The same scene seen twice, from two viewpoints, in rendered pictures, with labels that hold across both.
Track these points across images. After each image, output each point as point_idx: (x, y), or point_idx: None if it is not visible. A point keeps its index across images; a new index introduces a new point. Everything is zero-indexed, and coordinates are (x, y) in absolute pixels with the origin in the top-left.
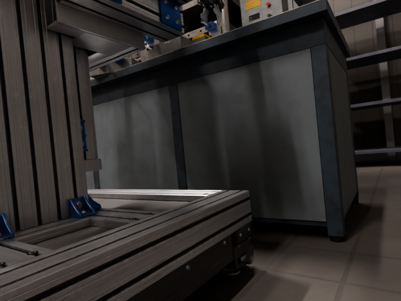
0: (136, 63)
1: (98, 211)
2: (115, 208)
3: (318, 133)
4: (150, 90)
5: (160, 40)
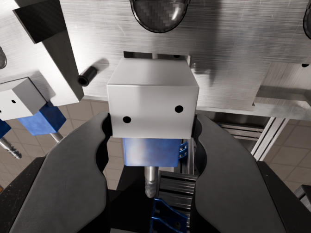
0: (66, 60)
1: (226, 130)
2: (218, 112)
3: None
4: None
5: (298, 188)
